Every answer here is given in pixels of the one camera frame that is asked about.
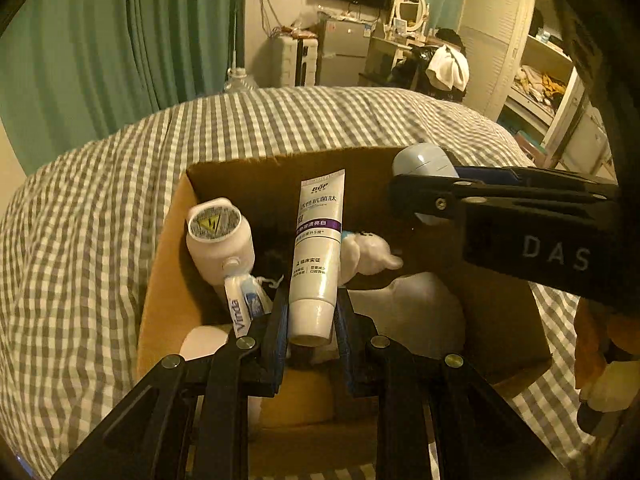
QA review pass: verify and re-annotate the white blue roll-on bottle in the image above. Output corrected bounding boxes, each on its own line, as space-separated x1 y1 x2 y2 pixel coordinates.
390 142 460 227

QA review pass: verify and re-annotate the blue tissue pack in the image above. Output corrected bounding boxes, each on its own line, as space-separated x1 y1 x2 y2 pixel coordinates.
224 274 272 338

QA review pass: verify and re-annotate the white rabbit figurine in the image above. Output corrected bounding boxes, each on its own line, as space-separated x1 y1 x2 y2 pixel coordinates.
338 231 404 286

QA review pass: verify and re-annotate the white purple cream tube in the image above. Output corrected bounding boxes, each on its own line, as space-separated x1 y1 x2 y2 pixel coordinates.
288 169 345 348

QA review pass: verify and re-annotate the white round bottle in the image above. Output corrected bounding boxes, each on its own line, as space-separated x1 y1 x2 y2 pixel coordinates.
186 197 255 286

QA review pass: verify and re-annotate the person's right hand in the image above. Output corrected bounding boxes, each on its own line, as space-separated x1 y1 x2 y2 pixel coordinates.
574 298 639 438

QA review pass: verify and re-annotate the white cloth in box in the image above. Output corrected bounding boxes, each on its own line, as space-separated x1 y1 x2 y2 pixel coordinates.
348 272 465 359

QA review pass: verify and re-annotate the brown cardboard box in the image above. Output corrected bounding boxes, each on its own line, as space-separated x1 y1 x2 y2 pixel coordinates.
137 148 551 479

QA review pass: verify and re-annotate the white wardrobe shelf unit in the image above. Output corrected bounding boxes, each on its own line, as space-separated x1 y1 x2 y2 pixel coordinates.
458 0 615 180

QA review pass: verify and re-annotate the white cloth on chair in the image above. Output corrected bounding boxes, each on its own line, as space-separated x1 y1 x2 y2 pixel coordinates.
425 46 470 92

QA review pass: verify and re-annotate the wooden vanity desk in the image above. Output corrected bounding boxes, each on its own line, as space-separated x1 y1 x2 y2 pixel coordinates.
358 37 419 91

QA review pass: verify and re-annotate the silver mini fridge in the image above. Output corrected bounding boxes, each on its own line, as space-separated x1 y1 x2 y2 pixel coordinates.
317 18 371 87

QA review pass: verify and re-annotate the white oval vanity mirror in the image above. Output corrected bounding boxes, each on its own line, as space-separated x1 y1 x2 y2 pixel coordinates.
390 0 431 36

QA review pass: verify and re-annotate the white drawer cabinet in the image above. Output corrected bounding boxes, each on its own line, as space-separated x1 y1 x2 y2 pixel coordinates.
271 36 318 88

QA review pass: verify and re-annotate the grey checkered bed cover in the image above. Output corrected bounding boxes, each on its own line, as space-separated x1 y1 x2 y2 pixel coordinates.
0 84 597 480

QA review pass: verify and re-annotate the clear plastic water jug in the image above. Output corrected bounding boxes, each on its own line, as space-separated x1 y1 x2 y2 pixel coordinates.
224 67 258 93

